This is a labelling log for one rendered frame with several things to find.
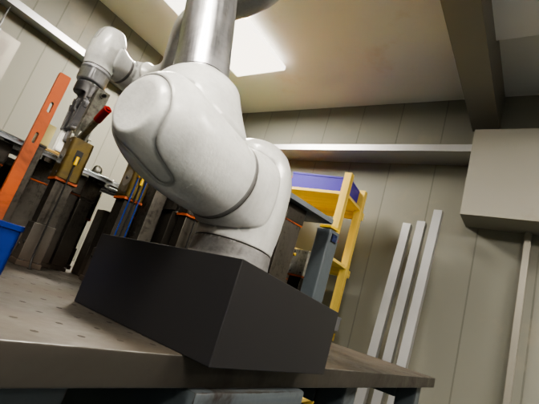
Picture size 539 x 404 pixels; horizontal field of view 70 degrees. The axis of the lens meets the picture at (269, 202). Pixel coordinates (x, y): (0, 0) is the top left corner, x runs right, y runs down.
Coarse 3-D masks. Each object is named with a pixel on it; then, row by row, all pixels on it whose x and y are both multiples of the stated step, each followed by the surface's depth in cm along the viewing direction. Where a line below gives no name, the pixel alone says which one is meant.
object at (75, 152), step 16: (64, 144) 105; (80, 144) 102; (64, 160) 100; (80, 160) 103; (48, 176) 103; (64, 176) 100; (80, 176) 103; (48, 192) 99; (64, 192) 101; (48, 208) 98; (32, 224) 96; (48, 224) 99; (32, 240) 96; (48, 240) 98; (16, 256) 95; (32, 256) 95
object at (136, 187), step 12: (132, 180) 110; (144, 180) 112; (120, 192) 112; (132, 192) 110; (144, 192) 113; (120, 204) 110; (132, 204) 110; (108, 216) 112; (120, 216) 109; (132, 216) 110; (108, 228) 109; (120, 228) 109
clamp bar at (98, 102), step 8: (96, 96) 108; (104, 96) 108; (88, 104) 108; (96, 104) 108; (104, 104) 110; (88, 112) 107; (96, 112) 109; (80, 120) 108; (88, 120) 108; (80, 128) 107; (88, 136) 108
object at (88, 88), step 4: (80, 80) 119; (84, 80) 119; (76, 84) 119; (80, 84) 118; (84, 84) 119; (88, 84) 119; (92, 84) 120; (76, 88) 118; (80, 88) 118; (84, 88) 118; (88, 88) 119; (92, 88) 120; (96, 88) 121; (76, 92) 121; (80, 92) 120; (84, 92) 119; (88, 92) 119; (92, 92) 120; (80, 96) 120; (84, 96) 118; (88, 96) 119; (80, 100) 118; (88, 100) 119
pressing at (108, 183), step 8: (0, 136) 104; (8, 136) 99; (16, 144) 108; (16, 152) 118; (48, 152) 106; (48, 160) 117; (88, 176) 123; (96, 176) 115; (104, 176) 117; (104, 184) 128; (112, 184) 118; (104, 192) 138; (112, 192) 138
